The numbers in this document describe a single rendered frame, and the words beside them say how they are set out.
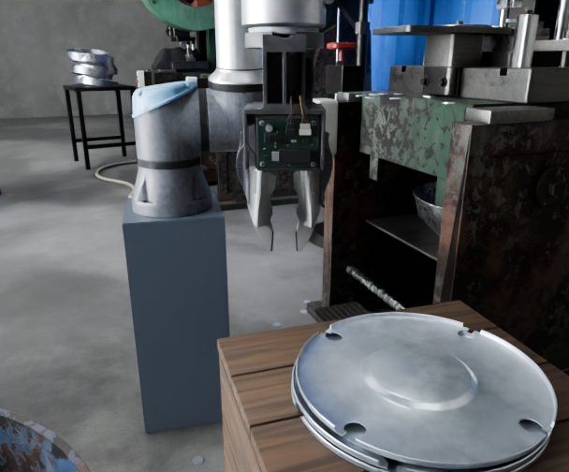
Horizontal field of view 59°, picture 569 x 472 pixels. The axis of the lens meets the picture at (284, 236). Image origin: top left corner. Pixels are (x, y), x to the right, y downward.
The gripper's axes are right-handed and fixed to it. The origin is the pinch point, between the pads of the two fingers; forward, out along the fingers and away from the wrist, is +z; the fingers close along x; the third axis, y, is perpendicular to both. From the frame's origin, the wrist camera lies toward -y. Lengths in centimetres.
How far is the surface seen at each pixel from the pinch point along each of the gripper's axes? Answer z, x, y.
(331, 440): 17.9, 4.7, 10.3
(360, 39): -25, 28, -151
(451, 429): 17.4, 16.8, 9.3
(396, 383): 16.7, 12.6, 2.5
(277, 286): 54, -2, -104
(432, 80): -14, 31, -61
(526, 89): -13, 42, -41
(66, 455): 6.4, -14.0, 24.8
